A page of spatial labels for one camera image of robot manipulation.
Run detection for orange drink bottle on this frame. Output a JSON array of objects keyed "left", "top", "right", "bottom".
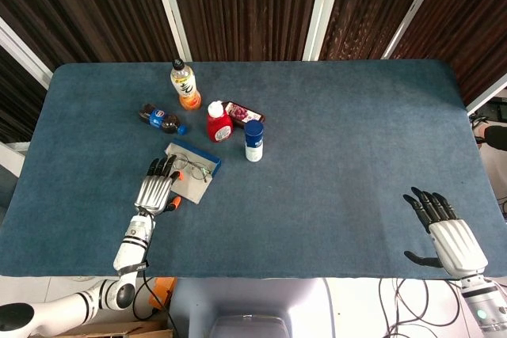
[{"left": 170, "top": 59, "right": 202, "bottom": 112}]

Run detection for small Pepsi cola bottle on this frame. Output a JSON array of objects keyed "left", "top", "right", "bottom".
[{"left": 138, "top": 103, "right": 189, "bottom": 136}]

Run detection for red ketchup squeeze bottle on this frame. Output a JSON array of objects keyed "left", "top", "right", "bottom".
[{"left": 205, "top": 100, "right": 234, "bottom": 143}]

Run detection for orange floor object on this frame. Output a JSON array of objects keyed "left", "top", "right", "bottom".
[{"left": 150, "top": 276, "right": 177, "bottom": 311}]

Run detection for brown cardboard carton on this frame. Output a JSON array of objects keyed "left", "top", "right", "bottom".
[{"left": 51, "top": 318, "right": 173, "bottom": 338}]

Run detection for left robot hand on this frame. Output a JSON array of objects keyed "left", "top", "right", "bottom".
[{"left": 134, "top": 154, "right": 183, "bottom": 215}]

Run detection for dark red snack packet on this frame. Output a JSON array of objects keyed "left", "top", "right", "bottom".
[{"left": 224, "top": 101, "right": 266, "bottom": 125}]

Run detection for wire-frame eyeglasses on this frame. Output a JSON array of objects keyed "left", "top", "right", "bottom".
[{"left": 173, "top": 152, "right": 214, "bottom": 184}]

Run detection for blue-edged tray with eyeglasses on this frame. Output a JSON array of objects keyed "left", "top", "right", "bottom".
[{"left": 164, "top": 139, "right": 223, "bottom": 205}]

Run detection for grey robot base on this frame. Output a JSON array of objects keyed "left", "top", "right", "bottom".
[{"left": 168, "top": 277, "right": 336, "bottom": 338}]

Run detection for white screen frame post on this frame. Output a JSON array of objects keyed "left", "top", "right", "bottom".
[
  {"left": 466, "top": 75, "right": 507, "bottom": 116},
  {"left": 303, "top": 0, "right": 348, "bottom": 62},
  {"left": 0, "top": 17, "right": 55, "bottom": 90},
  {"left": 381, "top": 0, "right": 452, "bottom": 60},
  {"left": 148, "top": 0, "right": 193, "bottom": 63}
]

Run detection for blue table cloth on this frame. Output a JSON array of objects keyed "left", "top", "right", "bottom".
[{"left": 0, "top": 59, "right": 507, "bottom": 279}]

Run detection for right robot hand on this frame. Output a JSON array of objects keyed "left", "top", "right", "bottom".
[{"left": 402, "top": 186, "right": 489, "bottom": 279}]

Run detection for white bottle with blue cap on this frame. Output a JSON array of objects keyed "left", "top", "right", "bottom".
[{"left": 243, "top": 120, "right": 265, "bottom": 163}]

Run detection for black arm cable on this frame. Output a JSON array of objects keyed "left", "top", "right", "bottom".
[{"left": 132, "top": 264, "right": 175, "bottom": 338}]

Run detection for black floor cable tangle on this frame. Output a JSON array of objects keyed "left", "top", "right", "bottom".
[{"left": 378, "top": 277, "right": 471, "bottom": 338}]

